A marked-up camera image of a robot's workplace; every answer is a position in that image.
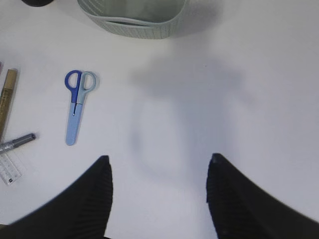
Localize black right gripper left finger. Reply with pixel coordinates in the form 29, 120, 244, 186
0, 155, 113, 239

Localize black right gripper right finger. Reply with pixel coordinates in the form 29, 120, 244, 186
206, 153, 319, 239

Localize clear plastic ruler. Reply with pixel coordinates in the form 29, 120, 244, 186
0, 153, 21, 186

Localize silver glitter pen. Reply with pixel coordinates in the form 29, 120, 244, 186
0, 133, 36, 154

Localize gold glitter pen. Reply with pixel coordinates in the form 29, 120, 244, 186
0, 69, 17, 140

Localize green woven plastic basket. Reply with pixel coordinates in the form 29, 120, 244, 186
77, 0, 189, 39

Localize black mesh pen holder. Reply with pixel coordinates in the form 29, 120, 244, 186
22, 0, 53, 7

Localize blue scissors with cover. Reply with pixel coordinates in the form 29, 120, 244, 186
64, 70, 96, 146

